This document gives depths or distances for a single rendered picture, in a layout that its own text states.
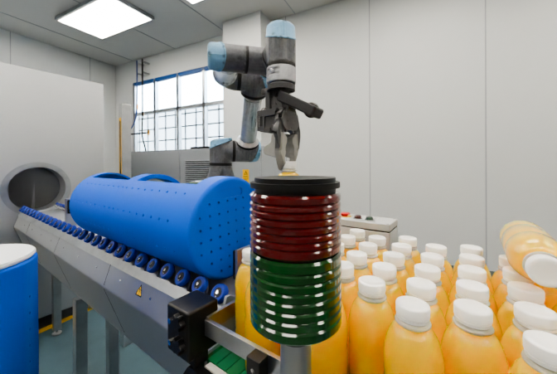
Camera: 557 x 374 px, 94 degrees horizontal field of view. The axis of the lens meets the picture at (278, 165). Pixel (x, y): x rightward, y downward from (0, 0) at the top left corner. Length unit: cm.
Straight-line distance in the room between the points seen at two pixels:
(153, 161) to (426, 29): 353
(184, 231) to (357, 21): 354
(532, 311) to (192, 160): 286
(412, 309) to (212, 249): 50
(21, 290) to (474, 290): 97
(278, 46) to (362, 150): 286
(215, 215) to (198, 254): 10
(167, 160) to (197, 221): 266
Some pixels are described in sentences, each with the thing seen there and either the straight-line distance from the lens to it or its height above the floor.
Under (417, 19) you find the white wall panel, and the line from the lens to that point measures 378.
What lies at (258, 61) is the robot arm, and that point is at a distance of 77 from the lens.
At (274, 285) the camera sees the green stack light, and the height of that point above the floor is 120.
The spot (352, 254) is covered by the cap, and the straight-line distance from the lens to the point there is 56.
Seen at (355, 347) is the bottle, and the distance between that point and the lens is 47.
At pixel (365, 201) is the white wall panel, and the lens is 347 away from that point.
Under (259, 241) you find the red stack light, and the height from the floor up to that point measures 122.
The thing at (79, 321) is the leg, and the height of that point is 52.
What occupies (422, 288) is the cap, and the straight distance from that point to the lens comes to 46.
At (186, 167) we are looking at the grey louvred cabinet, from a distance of 310.
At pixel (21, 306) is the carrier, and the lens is 98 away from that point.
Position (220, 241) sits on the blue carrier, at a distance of 75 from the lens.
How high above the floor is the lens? 127
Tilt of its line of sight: level
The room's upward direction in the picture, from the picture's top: straight up
